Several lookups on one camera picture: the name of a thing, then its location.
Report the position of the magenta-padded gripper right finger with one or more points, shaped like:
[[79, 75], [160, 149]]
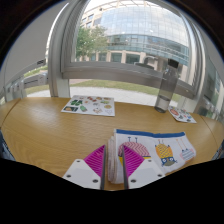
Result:
[[146, 173]]

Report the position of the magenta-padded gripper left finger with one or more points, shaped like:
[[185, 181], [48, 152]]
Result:
[[80, 173]]

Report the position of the white cartoon print towel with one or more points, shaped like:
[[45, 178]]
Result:
[[166, 146]]

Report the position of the colourful sticker sheet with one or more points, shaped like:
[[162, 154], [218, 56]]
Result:
[[181, 115], [89, 105]]

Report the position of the clear water bottle black cap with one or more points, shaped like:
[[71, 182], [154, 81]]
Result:
[[166, 86]]

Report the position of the green tree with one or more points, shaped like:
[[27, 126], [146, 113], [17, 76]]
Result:
[[88, 41]]

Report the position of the glass fronted building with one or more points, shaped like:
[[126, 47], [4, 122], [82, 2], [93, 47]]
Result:
[[143, 23]]

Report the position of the white wall socket trunking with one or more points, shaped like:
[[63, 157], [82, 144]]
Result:
[[210, 106], [33, 81]]

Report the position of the white window frame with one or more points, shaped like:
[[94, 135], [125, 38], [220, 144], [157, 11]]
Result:
[[116, 71]]

